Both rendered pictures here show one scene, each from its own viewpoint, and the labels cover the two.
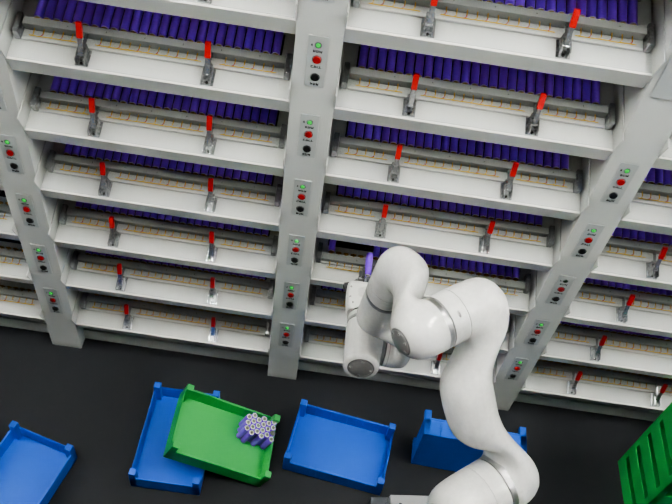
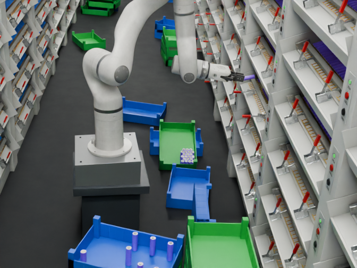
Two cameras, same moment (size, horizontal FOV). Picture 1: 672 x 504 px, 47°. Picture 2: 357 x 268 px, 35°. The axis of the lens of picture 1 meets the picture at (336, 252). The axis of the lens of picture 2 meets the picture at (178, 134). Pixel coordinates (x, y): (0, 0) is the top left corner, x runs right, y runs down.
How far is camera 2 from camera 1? 2.73 m
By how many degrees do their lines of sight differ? 68
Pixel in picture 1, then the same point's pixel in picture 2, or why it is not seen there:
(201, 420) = (184, 139)
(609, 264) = (285, 108)
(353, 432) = not seen: hidden behind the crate
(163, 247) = (234, 55)
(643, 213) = (292, 56)
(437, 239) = (261, 66)
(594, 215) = (278, 47)
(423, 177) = (265, 15)
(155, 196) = (237, 20)
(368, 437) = not seen: hidden behind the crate
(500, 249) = (268, 80)
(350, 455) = (187, 195)
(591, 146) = not seen: outside the picture
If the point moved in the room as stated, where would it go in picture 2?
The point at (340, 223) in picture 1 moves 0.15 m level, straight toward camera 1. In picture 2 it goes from (252, 47) to (220, 45)
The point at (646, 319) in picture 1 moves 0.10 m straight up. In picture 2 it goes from (287, 182) to (291, 157)
